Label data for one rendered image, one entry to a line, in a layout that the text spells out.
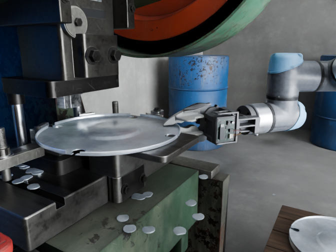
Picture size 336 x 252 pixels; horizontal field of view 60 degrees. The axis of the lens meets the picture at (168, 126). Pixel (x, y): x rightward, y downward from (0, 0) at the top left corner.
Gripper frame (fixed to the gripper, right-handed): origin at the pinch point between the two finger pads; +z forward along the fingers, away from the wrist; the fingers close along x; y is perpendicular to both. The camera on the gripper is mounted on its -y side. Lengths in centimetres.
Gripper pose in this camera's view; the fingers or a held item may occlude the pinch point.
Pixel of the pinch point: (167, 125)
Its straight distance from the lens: 65.3
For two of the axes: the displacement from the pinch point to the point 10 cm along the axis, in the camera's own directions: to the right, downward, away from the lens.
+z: -9.3, 0.9, -3.5
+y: 3.6, 2.4, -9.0
